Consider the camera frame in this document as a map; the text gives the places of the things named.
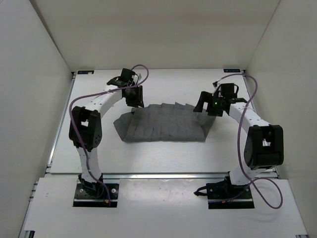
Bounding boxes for grey pleated skirt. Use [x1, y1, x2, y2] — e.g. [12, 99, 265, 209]
[113, 103, 216, 143]

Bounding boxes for left blue corner label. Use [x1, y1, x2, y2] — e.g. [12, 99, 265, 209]
[77, 70, 94, 75]

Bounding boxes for blue corner label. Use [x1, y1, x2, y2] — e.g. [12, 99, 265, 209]
[223, 68, 241, 73]
[77, 70, 94, 75]

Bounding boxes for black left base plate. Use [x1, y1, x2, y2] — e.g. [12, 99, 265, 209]
[73, 182, 119, 208]

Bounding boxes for right blue corner label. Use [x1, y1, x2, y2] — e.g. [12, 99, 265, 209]
[223, 68, 241, 73]

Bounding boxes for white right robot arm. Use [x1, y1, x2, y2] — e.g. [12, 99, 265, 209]
[194, 82, 284, 199]

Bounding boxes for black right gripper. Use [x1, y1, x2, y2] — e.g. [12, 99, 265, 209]
[194, 92, 225, 118]

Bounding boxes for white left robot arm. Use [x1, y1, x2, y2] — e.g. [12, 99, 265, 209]
[69, 68, 145, 204]

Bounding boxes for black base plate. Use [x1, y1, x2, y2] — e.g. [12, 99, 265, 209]
[73, 182, 119, 208]
[194, 180, 255, 210]

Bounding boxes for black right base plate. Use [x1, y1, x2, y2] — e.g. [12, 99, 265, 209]
[194, 180, 255, 210]

